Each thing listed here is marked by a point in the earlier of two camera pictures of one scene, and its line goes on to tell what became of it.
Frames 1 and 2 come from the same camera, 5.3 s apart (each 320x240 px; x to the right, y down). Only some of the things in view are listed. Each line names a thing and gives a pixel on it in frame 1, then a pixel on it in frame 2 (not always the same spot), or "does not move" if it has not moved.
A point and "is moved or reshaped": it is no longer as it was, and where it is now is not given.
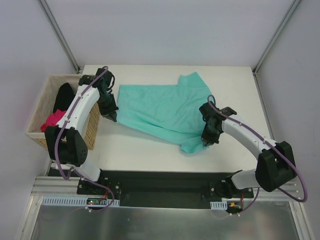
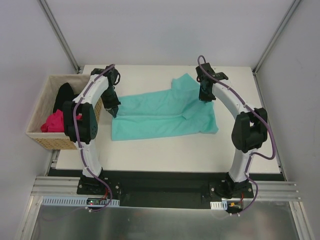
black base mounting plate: x=157 y=189 does not move
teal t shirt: x=171 y=112 is moved or reshaped
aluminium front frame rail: x=60 y=185 does not move
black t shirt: x=64 y=98 does not move
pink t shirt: x=52 y=119 does not move
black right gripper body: x=210 y=136 -> x=206 y=97
